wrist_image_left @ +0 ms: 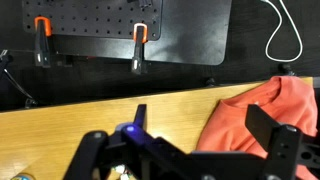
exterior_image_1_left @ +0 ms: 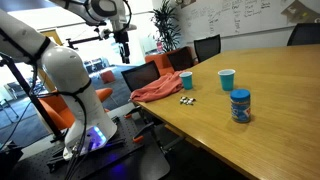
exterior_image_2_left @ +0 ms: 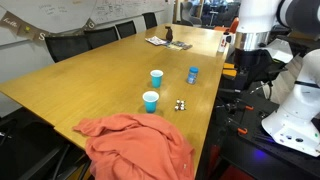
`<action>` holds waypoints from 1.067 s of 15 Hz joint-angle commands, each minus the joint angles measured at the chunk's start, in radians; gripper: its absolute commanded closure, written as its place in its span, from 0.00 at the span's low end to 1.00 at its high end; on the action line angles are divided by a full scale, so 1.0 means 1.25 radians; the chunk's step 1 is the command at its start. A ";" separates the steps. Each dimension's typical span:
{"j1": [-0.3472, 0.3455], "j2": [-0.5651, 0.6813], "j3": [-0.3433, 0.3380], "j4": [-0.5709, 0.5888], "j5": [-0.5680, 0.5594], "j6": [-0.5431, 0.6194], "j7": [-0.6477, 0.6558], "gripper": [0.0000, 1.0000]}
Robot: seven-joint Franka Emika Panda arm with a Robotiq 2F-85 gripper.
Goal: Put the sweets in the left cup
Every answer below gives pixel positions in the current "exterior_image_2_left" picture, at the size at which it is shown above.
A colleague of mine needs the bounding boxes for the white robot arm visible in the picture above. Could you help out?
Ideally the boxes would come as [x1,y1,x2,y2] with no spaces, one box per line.
[234,0,320,157]

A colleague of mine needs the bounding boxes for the near blue plastic cup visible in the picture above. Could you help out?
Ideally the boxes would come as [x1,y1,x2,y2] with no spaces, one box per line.
[142,91,159,113]

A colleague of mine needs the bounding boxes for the blue plastic cup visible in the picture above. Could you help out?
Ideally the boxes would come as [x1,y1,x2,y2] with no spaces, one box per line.
[150,70,163,88]
[142,91,159,113]

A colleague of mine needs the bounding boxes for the far blue plastic cup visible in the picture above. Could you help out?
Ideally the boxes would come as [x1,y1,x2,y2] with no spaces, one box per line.
[150,70,163,88]

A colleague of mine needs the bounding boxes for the blue lidded jar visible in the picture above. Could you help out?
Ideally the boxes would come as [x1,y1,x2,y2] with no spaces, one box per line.
[187,66,199,84]

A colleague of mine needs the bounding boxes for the magazine on table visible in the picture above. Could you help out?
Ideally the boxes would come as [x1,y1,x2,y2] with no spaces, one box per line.
[146,36,192,51]

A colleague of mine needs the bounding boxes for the brown bottle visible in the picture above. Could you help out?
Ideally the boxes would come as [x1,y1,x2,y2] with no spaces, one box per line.
[165,26,173,42]

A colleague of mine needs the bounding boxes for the black office chair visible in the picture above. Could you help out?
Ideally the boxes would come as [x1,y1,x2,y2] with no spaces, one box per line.
[142,12,157,29]
[116,21,136,38]
[84,27,118,48]
[45,35,92,63]

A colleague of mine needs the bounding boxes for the orange cloth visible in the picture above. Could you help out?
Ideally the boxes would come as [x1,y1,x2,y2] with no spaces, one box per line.
[73,114,194,180]

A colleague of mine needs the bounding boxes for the white spray bottle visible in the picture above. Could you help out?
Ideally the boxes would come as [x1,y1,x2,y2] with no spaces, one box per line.
[218,32,231,52]

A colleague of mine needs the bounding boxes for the paper bunting banner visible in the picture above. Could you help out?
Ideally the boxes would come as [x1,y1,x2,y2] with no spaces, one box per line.
[0,10,91,45]

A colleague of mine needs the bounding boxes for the black mounting base plate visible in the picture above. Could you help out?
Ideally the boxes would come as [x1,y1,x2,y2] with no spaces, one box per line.
[211,96,320,180]

